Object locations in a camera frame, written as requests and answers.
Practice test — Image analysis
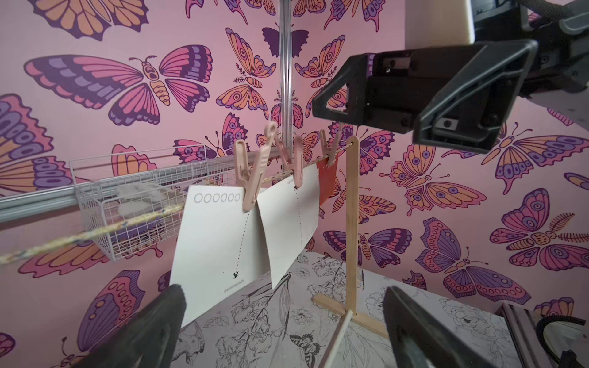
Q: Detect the black corrugated right cable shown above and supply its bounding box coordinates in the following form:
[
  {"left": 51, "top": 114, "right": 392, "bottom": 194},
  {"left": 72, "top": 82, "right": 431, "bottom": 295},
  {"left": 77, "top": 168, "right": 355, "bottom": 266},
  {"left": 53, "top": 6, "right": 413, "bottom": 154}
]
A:
[{"left": 535, "top": 314, "right": 589, "bottom": 368}]

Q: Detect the white postcard with circles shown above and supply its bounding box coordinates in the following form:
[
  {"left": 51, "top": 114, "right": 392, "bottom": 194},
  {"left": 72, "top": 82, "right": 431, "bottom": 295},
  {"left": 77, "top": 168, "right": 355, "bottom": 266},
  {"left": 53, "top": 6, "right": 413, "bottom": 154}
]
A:
[{"left": 170, "top": 185, "right": 270, "bottom": 326}]

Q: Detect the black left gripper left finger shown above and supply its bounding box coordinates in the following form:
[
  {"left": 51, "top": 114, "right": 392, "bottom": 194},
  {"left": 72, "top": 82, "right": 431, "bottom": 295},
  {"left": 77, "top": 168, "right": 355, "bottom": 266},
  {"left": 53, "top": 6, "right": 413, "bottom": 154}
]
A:
[{"left": 75, "top": 285, "right": 187, "bottom": 368}]

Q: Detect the white wire basket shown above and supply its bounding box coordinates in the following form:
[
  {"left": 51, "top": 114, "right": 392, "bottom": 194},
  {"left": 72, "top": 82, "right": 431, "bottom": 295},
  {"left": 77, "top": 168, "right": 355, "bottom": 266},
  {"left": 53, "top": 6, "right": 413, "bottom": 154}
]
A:
[{"left": 69, "top": 143, "right": 235, "bottom": 261}]

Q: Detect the white postcard with chinese text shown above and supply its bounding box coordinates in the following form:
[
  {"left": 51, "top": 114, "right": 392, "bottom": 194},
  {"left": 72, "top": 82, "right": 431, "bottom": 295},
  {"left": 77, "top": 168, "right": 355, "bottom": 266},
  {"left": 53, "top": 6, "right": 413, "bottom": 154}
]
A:
[{"left": 257, "top": 165, "right": 320, "bottom": 288}]

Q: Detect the red postcard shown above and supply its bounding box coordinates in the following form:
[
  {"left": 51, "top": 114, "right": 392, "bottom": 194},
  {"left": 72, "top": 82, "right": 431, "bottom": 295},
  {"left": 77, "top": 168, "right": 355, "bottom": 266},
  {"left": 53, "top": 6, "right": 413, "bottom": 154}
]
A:
[{"left": 317, "top": 158, "right": 338, "bottom": 205}]

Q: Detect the wooden hanging rack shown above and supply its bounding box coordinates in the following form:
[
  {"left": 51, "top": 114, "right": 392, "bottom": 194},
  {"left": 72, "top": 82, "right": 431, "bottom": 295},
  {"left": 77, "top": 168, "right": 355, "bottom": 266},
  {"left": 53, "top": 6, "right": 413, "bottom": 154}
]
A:
[{"left": 312, "top": 136, "right": 388, "bottom": 367}]

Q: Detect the pink clothespin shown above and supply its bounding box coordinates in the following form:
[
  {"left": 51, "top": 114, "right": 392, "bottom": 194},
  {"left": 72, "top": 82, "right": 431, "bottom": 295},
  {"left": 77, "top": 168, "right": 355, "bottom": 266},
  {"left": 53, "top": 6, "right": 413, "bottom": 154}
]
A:
[
  {"left": 276, "top": 136, "right": 304, "bottom": 190},
  {"left": 320, "top": 128, "right": 342, "bottom": 167},
  {"left": 234, "top": 121, "right": 278, "bottom": 212}
]

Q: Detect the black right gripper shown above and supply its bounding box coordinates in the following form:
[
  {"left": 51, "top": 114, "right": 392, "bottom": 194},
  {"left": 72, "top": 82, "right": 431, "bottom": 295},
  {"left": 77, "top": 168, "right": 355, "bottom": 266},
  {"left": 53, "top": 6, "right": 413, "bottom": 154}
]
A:
[{"left": 311, "top": 1, "right": 588, "bottom": 153}]

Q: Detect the twine string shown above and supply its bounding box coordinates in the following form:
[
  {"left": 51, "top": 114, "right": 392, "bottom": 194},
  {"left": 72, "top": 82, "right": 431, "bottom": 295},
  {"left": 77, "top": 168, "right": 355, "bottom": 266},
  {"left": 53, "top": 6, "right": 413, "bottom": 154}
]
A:
[{"left": 0, "top": 142, "right": 353, "bottom": 266}]

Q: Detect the aluminium frame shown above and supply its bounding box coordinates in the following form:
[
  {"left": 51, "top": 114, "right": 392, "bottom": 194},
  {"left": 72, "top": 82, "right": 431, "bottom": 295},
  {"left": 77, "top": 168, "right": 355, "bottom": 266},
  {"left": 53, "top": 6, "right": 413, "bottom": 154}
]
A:
[{"left": 0, "top": 0, "right": 295, "bottom": 225}]

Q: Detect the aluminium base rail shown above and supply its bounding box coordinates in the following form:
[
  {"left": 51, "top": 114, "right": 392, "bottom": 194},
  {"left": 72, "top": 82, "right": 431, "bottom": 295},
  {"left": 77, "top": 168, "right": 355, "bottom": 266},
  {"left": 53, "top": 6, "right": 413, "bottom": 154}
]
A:
[{"left": 496, "top": 303, "right": 558, "bottom": 368}]

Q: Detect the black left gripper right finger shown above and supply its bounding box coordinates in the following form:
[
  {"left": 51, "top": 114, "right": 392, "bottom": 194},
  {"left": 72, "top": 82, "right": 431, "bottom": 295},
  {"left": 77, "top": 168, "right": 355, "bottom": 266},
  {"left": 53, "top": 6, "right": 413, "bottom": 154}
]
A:
[{"left": 383, "top": 287, "right": 492, "bottom": 367}]

